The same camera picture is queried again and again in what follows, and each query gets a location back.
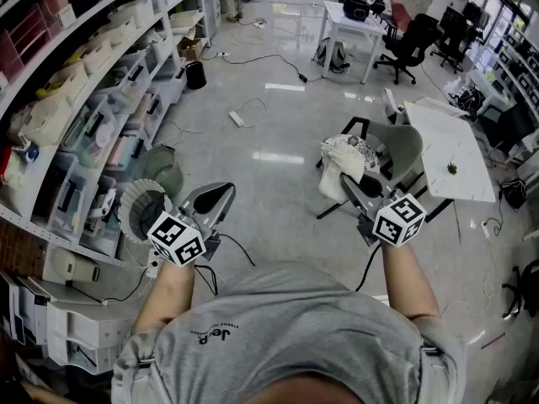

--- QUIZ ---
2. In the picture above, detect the brown cardboard box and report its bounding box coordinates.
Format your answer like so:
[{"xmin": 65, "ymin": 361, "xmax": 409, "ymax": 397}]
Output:
[{"xmin": 176, "ymin": 38, "xmax": 204, "ymax": 61}]

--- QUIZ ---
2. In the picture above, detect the person's right forearm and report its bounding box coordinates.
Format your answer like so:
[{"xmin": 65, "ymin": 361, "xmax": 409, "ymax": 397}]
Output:
[{"xmin": 381, "ymin": 242, "xmax": 442, "ymax": 322}]

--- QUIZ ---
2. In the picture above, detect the black round appliance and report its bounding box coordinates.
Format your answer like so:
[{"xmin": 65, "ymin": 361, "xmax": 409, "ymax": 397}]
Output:
[{"xmin": 343, "ymin": 0, "xmax": 372, "ymax": 22}]

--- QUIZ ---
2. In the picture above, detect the black waste bin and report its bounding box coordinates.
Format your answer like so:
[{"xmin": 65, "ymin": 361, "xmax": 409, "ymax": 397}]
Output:
[{"xmin": 184, "ymin": 60, "xmax": 208, "ymax": 91}]

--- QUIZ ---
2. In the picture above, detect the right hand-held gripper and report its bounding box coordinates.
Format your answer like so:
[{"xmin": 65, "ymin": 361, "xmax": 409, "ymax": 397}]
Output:
[{"xmin": 339, "ymin": 173, "xmax": 427, "ymax": 248}]

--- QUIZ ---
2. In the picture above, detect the pink file organizer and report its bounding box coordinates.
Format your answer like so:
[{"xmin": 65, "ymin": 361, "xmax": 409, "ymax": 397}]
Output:
[{"xmin": 0, "ymin": 0, "xmax": 77, "ymax": 82}]

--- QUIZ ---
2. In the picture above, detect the stack of clear storage bins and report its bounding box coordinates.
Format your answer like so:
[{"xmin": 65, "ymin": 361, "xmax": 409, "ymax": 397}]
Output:
[{"xmin": 45, "ymin": 50, "xmax": 189, "ymax": 243}]

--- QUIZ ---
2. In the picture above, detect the black office chair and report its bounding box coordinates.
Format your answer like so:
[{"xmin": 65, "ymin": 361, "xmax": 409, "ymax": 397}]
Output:
[
  {"xmin": 478, "ymin": 103, "xmax": 536, "ymax": 151},
  {"xmin": 373, "ymin": 13, "xmax": 443, "ymax": 86},
  {"xmin": 430, "ymin": 6, "xmax": 472, "ymax": 75}
]

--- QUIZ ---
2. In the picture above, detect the green mesh basket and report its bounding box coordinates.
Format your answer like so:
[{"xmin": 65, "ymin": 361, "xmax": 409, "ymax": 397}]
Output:
[{"xmin": 134, "ymin": 144, "xmax": 185, "ymax": 197}]

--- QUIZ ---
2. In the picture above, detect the white small appliance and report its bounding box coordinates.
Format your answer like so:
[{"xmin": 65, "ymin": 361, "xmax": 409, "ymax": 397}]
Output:
[{"xmin": 41, "ymin": 244, "xmax": 102, "ymax": 285}]

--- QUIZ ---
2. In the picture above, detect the grey shell chair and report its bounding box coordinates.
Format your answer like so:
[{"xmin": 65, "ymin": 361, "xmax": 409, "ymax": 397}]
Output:
[{"xmin": 315, "ymin": 115, "xmax": 456, "ymax": 223}]

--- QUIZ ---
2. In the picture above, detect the white shelf with black boxes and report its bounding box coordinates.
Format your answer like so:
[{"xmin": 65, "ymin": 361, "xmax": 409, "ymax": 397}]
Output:
[{"xmin": 494, "ymin": 25, "xmax": 539, "ymax": 115}]

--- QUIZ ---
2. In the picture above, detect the person's grey t-shirt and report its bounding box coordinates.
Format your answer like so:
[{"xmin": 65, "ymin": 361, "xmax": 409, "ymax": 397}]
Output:
[{"xmin": 111, "ymin": 263, "xmax": 467, "ymax": 404}]

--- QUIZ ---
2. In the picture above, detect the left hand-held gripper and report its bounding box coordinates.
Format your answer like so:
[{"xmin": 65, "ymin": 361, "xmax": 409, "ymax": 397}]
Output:
[{"xmin": 147, "ymin": 182, "xmax": 237, "ymax": 268}]

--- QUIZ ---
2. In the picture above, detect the black bag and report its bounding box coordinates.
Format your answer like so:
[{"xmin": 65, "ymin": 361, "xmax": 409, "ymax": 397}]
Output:
[{"xmin": 500, "ymin": 178, "xmax": 528, "ymax": 210}]

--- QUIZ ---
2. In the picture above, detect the black power adapter cable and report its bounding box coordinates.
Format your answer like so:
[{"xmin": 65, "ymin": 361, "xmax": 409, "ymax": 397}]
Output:
[{"xmin": 201, "ymin": 50, "xmax": 322, "ymax": 83}]

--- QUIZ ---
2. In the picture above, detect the white work table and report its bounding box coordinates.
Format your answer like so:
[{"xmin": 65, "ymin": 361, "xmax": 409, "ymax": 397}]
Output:
[{"xmin": 318, "ymin": 0, "xmax": 389, "ymax": 85}]

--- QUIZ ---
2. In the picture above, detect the row of white baskets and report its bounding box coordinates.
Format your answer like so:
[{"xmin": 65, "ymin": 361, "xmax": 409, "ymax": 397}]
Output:
[{"xmin": 19, "ymin": 0, "xmax": 201, "ymax": 146}]

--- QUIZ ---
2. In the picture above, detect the person's left forearm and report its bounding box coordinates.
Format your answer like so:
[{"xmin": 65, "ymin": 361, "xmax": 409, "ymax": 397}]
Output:
[{"xmin": 133, "ymin": 261, "xmax": 197, "ymax": 335}]

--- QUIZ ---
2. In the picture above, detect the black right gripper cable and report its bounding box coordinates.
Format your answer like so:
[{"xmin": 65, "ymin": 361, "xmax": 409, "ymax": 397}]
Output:
[{"xmin": 355, "ymin": 244, "xmax": 382, "ymax": 293}]

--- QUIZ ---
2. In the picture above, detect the white storage shelf unit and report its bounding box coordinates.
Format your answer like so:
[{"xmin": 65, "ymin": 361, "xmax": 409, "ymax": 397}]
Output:
[{"xmin": 0, "ymin": 0, "xmax": 211, "ymax": 268}]

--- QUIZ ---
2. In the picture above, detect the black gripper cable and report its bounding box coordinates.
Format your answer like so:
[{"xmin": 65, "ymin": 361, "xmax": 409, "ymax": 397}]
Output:
[
  {"xmin": 193, "ymin": 232, "xmax": 257, "ymax": 297},
  {"xmin": 355, "ymin": 244, "xmax": 382, "ymax": 293}
]

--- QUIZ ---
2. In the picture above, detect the floral round seat cushion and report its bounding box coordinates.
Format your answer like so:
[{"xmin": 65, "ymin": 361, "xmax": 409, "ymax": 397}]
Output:
[{"xmin": 322, "ymin": 134, "xmax": 381, "ymax": 175}]

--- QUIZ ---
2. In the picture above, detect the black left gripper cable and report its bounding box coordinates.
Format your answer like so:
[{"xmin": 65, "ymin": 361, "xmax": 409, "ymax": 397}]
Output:
[{"xmin": 193, "ymin": 232, "xmax": 257, "ymax": 297}]

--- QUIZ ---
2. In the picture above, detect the white marble table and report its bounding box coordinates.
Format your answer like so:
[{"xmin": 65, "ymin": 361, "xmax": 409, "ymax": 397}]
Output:
[{"xmin": 403, "ymin": 100, "xmax": 498, "ymax": 205}]

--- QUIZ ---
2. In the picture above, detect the white printer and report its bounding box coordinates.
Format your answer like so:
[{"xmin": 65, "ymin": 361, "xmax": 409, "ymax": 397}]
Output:
[
  {"xmin": 45, "ymin": 299, "xmax": 136, "ymax": 374},
  {"xmin": 0, "ymin": 271, "xmax": 51, "ymax": 347}
]

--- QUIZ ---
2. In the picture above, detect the grey backpack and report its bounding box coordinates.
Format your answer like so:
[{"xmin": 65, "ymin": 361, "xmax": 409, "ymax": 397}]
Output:
[{"xmin": 313, "ymin": 37, "xmax": 351, "ymax": 74}]

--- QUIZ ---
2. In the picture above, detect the white pleated bin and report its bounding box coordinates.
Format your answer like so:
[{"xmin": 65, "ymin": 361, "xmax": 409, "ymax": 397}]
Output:
[{"xmin": 119, "ymin": 178, "xmax": 173, "ymax": 243}]

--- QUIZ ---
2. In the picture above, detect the white desk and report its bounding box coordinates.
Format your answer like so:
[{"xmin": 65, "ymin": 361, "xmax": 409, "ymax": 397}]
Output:
[{"xmin": 465, "ymin": 68, "xmax": 506, "ymax": 115}]

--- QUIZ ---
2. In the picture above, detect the red chair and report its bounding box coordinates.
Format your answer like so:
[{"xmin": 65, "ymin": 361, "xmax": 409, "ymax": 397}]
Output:
[{"xmin": 389, "ymin": 0, "xmax": 416, "ymax": 33}]

